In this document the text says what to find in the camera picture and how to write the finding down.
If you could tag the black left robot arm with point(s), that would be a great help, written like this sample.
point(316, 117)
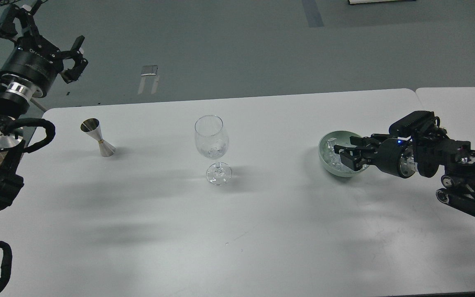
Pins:
point(18, 135)

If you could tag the green bowl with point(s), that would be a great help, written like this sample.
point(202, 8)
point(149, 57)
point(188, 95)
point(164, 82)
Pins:
point(343, 139)

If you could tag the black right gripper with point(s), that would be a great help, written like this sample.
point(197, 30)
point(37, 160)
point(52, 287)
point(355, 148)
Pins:
point(392, 156)

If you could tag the clear wine glass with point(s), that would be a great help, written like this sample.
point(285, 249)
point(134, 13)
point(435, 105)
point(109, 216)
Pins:
point(212, 142)

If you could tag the steel double jigger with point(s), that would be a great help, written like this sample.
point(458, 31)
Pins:
point(91, 127)

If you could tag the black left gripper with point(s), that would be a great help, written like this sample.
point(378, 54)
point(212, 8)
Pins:
point(34, 59)

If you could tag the pile of ice cubes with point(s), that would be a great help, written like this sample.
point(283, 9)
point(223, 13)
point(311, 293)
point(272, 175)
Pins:
point(334, 160)

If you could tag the grey floor plate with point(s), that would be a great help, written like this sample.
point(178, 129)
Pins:
point(149, 70)

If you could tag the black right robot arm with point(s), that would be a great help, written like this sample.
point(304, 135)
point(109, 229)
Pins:
point(418, 144)

